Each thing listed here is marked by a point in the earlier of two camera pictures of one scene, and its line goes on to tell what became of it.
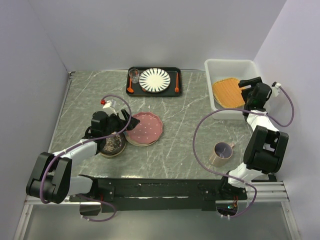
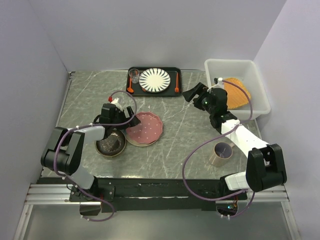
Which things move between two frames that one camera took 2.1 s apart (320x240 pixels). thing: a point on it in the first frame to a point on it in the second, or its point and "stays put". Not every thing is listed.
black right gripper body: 249,101 to 206,106
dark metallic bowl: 114,145 stays put
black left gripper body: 114,124 stays put
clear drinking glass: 134,73 stays put
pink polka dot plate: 148,130 stays put
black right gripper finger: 247,82 to 199,89
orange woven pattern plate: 227,92 stays put
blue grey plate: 142,144 stays put
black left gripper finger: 126,115 to 130,110
